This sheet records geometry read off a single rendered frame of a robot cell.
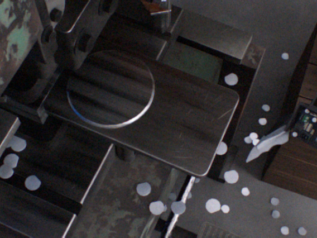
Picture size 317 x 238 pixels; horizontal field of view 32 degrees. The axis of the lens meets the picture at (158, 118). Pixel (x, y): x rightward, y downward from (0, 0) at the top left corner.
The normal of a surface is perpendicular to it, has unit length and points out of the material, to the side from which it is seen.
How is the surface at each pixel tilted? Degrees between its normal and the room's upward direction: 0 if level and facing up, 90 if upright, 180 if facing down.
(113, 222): 0
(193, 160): 0
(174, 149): 0
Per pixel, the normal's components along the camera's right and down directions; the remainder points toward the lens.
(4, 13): 0.91, 0.38
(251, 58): 0.01, -0.43
